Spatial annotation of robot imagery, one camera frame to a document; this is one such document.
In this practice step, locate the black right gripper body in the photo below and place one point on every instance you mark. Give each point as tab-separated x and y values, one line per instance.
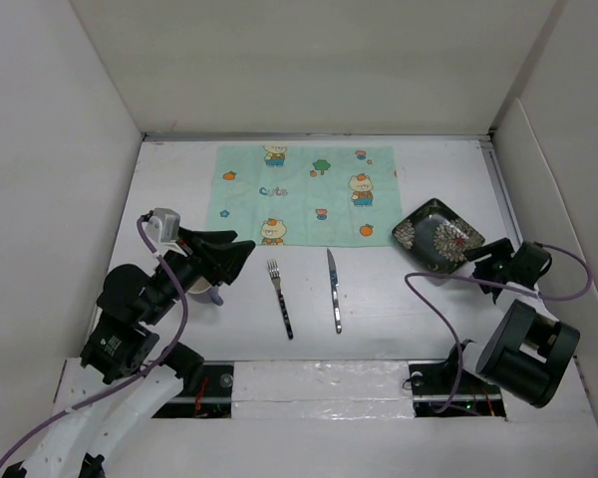
488	269

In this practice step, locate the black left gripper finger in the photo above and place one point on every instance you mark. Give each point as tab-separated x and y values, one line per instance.
217	238
227	261

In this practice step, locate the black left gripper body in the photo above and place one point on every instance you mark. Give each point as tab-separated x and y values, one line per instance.
190	268

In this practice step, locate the purple ceramic mug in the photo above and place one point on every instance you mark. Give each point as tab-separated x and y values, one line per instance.
205	293

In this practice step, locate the dark floral rectangular plate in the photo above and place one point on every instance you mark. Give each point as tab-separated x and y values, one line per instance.
436	237

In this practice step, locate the green cartoon print cloth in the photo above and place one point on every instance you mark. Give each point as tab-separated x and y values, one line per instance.
306	195

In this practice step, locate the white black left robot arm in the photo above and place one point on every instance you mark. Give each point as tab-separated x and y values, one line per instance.
133	362

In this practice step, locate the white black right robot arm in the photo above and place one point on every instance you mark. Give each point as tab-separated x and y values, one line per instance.
529	350

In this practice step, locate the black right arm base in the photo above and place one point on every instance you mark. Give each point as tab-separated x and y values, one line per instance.
441	389

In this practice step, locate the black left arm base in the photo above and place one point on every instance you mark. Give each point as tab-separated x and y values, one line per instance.
211	398

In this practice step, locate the steel fork patterned handle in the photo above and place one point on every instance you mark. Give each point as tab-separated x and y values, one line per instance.
274	275

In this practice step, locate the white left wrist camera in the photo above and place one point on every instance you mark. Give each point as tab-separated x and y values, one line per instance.
161	226

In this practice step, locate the steel knife patterned handle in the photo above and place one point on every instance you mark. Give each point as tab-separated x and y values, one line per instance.
334	291

